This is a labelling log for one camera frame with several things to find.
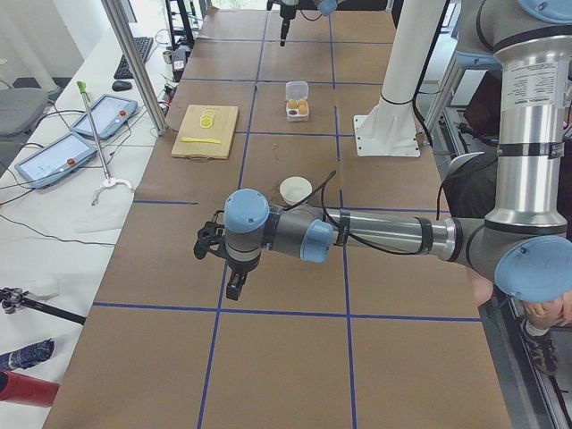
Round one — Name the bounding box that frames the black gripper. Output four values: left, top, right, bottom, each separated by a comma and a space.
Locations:
225, 249, 261, 299
280, 0, 297, 46

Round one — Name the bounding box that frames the clear plastic egg box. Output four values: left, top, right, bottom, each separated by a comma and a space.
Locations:
285, 80, 309, 122

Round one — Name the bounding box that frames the white bowl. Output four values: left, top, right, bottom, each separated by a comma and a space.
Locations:
279, 176, 313, 206

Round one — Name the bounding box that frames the lemon slice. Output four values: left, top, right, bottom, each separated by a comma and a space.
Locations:
199, 115, 215, 129

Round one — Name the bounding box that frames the wooden cutting board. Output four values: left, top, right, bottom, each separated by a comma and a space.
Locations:
171, 105, 239, 160

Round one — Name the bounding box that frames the yellow plastic knife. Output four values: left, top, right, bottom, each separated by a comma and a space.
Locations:
179, 137, 222, 145

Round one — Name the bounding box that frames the black keyboard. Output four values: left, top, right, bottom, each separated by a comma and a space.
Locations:
113, 36, 155, 80

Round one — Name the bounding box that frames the reacher grabber stick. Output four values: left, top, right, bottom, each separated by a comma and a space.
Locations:
77, 80, 135, 206

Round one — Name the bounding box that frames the black computer mouse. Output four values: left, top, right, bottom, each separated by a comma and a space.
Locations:
112, 80, 132, 92

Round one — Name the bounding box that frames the blue teach pendant tablet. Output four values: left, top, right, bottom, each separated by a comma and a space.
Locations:
15, 131, 97, 189

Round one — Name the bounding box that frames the black tripod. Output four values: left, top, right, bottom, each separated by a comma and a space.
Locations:
1, 288, 86, 325

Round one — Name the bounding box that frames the folded dark blue umbrella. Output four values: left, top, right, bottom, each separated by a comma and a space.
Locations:
1, 339, 55, 371

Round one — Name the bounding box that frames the seated person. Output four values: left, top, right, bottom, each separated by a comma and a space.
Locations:
443, 153, 571, 376

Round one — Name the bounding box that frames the red cylinder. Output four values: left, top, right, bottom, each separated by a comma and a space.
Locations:
1, 371, 60, 408

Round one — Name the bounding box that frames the grey office chair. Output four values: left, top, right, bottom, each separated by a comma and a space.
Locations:
1, 80, 55, 142

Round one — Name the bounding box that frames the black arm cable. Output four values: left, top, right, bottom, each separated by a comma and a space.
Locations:
290, 169, 452, 256

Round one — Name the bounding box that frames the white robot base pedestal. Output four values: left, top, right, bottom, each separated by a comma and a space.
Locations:
354, 0, 449, 157

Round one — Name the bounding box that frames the aluminium frame post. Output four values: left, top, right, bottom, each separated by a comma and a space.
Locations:
101, 0, 167, 136

